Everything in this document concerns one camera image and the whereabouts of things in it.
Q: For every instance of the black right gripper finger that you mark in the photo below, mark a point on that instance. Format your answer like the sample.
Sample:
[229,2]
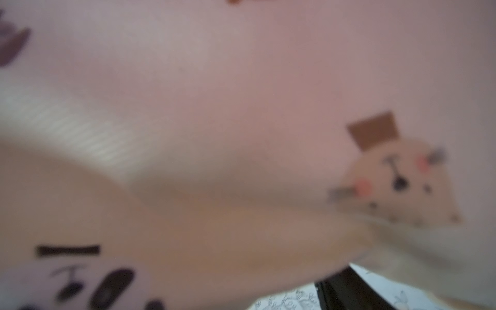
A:
[348,291]

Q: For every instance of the cream animal print pillow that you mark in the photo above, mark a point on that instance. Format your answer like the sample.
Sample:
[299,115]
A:
[204,154]

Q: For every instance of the grey floral bed sheet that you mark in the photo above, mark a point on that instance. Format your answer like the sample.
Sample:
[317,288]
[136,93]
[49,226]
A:
[400,296]

